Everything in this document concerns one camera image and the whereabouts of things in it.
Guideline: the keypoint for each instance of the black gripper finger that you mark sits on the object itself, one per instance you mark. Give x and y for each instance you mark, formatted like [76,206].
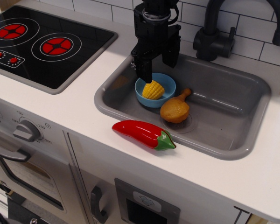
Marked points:
[171,53]
[143,68]

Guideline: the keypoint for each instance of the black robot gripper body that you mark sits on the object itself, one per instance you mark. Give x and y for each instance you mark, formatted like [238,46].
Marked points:
[154,28]

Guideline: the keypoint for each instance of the yellow toy corn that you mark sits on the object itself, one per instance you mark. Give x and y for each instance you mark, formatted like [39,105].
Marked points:
[153,90]

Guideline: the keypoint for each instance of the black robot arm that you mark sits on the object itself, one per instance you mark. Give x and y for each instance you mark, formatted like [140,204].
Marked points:
[157,35]

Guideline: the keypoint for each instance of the light blue plastic bowl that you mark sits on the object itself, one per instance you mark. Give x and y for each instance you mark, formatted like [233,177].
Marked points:
[166,81]

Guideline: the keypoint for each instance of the grey toy sink basin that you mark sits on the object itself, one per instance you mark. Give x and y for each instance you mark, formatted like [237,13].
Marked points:
[226,105]

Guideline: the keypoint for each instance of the black toy faucet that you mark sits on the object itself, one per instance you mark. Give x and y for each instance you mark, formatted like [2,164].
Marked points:
[209,43]

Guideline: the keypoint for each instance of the toy chicken drumstick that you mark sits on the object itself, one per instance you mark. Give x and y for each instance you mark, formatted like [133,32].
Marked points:
[176,109]

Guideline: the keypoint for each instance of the red toy chili pepper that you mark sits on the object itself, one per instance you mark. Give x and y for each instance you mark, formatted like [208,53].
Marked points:
[148,134]

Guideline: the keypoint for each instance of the black toy stovetop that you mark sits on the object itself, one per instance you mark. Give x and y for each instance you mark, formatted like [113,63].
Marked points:
[45,51]

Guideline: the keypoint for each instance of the grey oven knob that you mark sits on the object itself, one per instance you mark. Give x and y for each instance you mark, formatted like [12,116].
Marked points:
[25,130]

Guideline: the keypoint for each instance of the grey dishwasher panel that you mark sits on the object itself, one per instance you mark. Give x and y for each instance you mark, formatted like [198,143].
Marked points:
[139,207]

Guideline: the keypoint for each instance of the toy oven door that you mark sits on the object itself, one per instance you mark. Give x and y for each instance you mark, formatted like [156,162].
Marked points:
[44,180]

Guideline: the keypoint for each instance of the grey cabinet door handle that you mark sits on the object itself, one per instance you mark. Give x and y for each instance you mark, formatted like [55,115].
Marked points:
[99,215]

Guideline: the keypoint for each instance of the grey oven door handle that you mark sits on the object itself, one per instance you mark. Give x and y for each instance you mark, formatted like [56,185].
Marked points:
[12,151]

